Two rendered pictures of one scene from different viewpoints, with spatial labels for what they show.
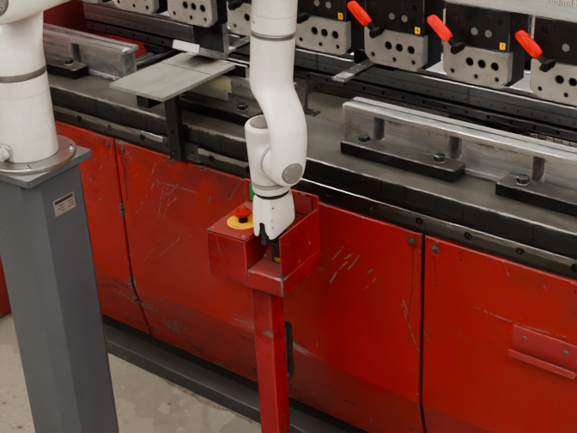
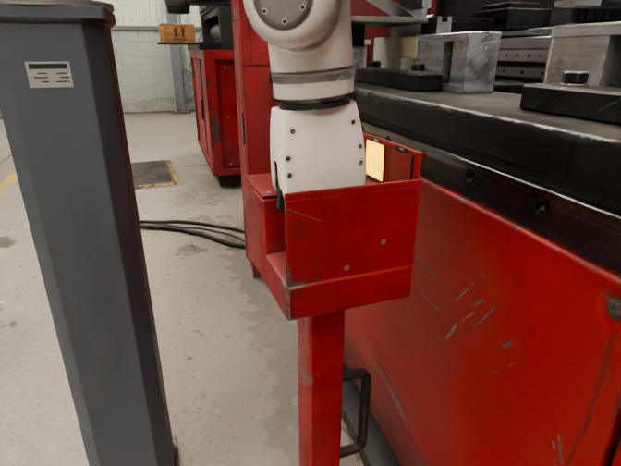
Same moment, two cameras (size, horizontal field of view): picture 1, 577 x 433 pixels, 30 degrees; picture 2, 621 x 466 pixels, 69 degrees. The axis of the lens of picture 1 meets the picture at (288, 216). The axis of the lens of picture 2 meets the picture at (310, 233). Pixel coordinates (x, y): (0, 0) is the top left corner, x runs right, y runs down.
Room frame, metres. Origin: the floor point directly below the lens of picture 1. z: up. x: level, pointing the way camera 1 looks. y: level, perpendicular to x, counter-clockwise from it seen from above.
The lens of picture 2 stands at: (1.66, -0.25, 0.94)
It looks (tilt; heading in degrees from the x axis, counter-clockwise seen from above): 22 degrees down; 35
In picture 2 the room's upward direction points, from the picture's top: straight up
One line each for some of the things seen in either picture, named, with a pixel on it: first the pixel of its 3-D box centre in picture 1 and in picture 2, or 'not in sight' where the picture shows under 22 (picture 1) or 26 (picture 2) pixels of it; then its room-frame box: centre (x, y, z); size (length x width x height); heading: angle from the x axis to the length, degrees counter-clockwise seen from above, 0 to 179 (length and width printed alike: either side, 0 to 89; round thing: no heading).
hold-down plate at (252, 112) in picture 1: (212, 106); (393, 78); (2.56, 0.18, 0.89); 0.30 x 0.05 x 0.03; 51
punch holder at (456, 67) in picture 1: (485, 40); not in sight; (2.13, -0.43, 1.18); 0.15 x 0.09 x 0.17; 51
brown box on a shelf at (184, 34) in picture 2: not in sight; (176, 34); (3.79, 2.33, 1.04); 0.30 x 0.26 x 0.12; 53
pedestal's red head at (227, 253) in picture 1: (264, 235); (322, 211); (2.12, 0.06, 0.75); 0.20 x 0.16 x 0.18; 56
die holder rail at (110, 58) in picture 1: (71, 49); (331, 57); (2.97, 0.60, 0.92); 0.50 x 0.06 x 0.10; 51
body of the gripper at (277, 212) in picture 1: (274, 207); (317, 144); (2.07, 0.03, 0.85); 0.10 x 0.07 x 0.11; 146
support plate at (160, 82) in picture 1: (173, 76); (346, 21); (2.51, 0.27, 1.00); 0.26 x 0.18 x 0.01; 141
